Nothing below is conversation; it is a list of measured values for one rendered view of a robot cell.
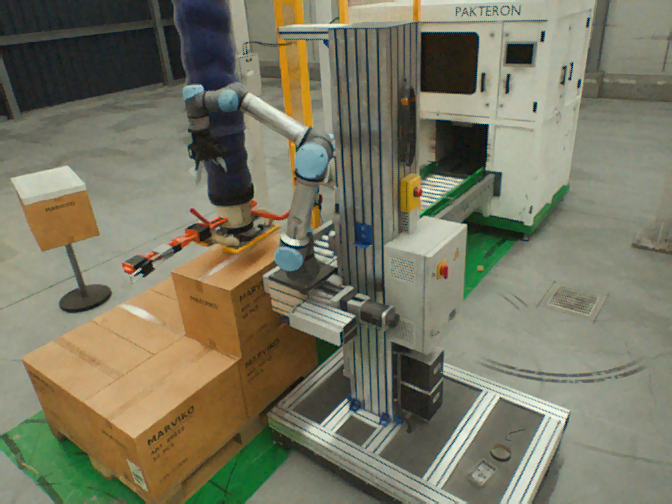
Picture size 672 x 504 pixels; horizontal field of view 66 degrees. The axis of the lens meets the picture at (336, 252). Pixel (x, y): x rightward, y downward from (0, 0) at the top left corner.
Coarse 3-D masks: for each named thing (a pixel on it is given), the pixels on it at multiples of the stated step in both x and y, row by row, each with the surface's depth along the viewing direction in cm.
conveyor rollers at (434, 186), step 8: (432, 176) 480; (440, 176) 476; (424, 184) 460; (432, 184) 462; (440, 184) 458; (448, 184) 462; (456, 184) 458; (424, 192) 449; (432, 192) 444; (440, 192) 441; (464, 192) 438; (424, 200) 431; (432, 200) 427; (424, 208) 413; (432, 216) 400; (320, 248) 361; (328, 248) 365; (320, 256) 350; (328, 256) 356
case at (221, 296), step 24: (264, 240) 286; (192, 264) 266; (216, 264) 265; (240, 264) 263; (264, 264) 261; (192, 288) 257; (216, 288) 246; (240, 288) 247; (192, 312) 266; (216, 312) 254; (240, 312) 251; (264, 312) 267; (192, 336) 275; (216, 336) 263; (240, 336) 254; (264, 336) 271
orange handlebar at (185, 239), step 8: (264, 216) 256; (272, 216) 253; (280, 216) 252; (288, 216) 256; (216, 224) 249; (176, 240) 234; (184, 240) 234; (192, 240) 238; (152, 256) 225; (160, 256) 224; (128, 272) 214
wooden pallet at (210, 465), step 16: (288, 384) 300; (272, 400) 291; (256, 416) 282; (64, 432) 279; (240, 432) 274; (256, 432) 285; (224, 448) 276; (240, 448) 277; (96, 464) 267; (208, 464) 268; (224, 464) 269; (192, 480) 260; (144, 496) 240; (176, 496) 246
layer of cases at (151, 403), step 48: (96, 336) 285; (144, 336) 282; (288, 336) 289; (48, 384) 261; (96, 384) 249; (144, 384) 247; (192, 384) 245; (240, 384) 265; (96, 432) 245; (144, 432) 221; (192, 432) 245; (144, 480) 231
